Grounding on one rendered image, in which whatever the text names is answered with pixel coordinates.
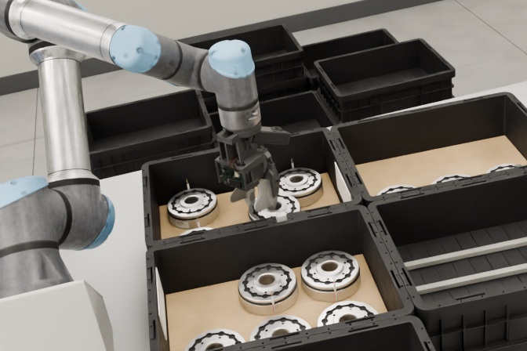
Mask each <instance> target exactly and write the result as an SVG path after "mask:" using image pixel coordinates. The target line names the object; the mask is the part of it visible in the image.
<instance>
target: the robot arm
mask: <svg viewBox="0 0 527 351"><path fill-rule="evenodd" d="M0 32H1V33H2V34H4V35H5V36H6V37H8V38H11V39H13V40H16V41H18V42H23V43H25V44H27V45H28V52H29V60H30V61H31V62H32V63H33V64H34V65H35V66H37V67H38V80H39V88H40V97H41V105H42V121H43V130H44V138H45V154H46V163H47V172H48V178H47V179H46V178H45V177H43V176H39V175H33V176H26V177H22V178H18V179H13V180H10V181H7V182H4V183H1V184H0V299H3V298H7V297H11V296H14V295H20V294H23V293H27V292H30V291H37V290H40V289H43V288H49V287H53V286H57V285H60V284H66V283H69V282H72V281H74V279H73V278H72V276H71V274H70V272H69V270H68V269H67V267H66V265H65V263H64V261H63V260H62V258H61V256H60V250H73V251H82V250H86V249H94V248H97V247H99V246H100V245H102V243H104V242H105V241H106V239H107V237H108V236H109V234H111V231H112V230H113V227H114V221H115V209H114V205H113V203H112V201H111V200H109V198H108V197H107V196H106V195H105V194H102V193H101V190H100V180H99V179H98V178H97V177H95V176H94V175H93V174H92V173H91V167H90V159H89V144H88V137H87V130H86V122H85V108H84V100H83V93H82V79H81V71H80V63H81V62H82V61H83V60H84V59H85V57H86V55H88V56H92V57H95V58H97V59H99V60H103V61H106V62H108V63H112V64H115V65H117V66H120V67H122V68H123V69H125V70H127V71H130V72H133V73H139V74H144V75H147V76H150V77H153V78H157V79H160V80H163V81H164V82H166V83H169V84H171V85H174V86H178V87H186V88H190V89H197V90H202V91H206V92H214V93H216V101H217V105H218V110H219V115H220V123H221V125H222V126H223V131H221V132H219V133H218V134H216V137H217V141H218V146H219V150H220V156H219V157H218V158H217V159H215V163H216V170H217V175H218V180H219V183H221V182H222V181H224V184H227V185H229V186H232V187H235V189H234V191H233V193H232V194H231V196H230V201H231V202H232V203H234V202H236V201H240V200H242V199H245V202H246V204H247V205H248V207H249V205H250V203H251V202H252V201H253V200H254V199H255V198H256V197H255V188H254V187H256V186H257V189H258V197H257V199H256V201H255V203H254V209H255V211H256V212H260V211H262V210H264V209H266V208H267V209H269V210H272V211H274V210H275V208H276V204H277V200H278V194H279V183H280V181H279V176H278V172H277V169H276V167H275V163H274V162H273V161H272V159H271V155H270V153H269V152H268V151H267V148H264V145H263V143H268V144H272V145H278V144H284V145H287V144H288V143H289V139H290V136H291V134H290V133H289V132H286V131H283V129H282V128H280V127H278V126H273V127H265V126H261V121H260V119H261V116H260V106H259V100H258V94H257V88H256V78H255V73H254V70H255V65H254V62H253V59H252V55H251V51H250V47H249V46H248V45H247V44H246V43H245V42H243V41H240V40H232V41H228V40H226V41H222V42H218V43H216V44H215V45H213V46H212V47H211V48H210V50H207V49H199V48H195V47H193V46H190V45H187V44H184V43H182V42H178V41H176V40H173V39H171V38H167V37H166V36H163V35H160V34H157V33H154V32H153V31H150V30H149V29H147V28H145V27H140V26H134V25H129V24H125V23H123V22H119V21H117V20H112V19H109V18H106V17H104V16H99V15H96V14H94V13H89V11H88V10H87V9H86V8H85V7H84V6H82V5H80V4H78V3H77V2H75V1H73V0H0ZM218 165H221V170H222V174H223V175H220V170H219V166H218ZM262 178H263V179H262Z"/></svg>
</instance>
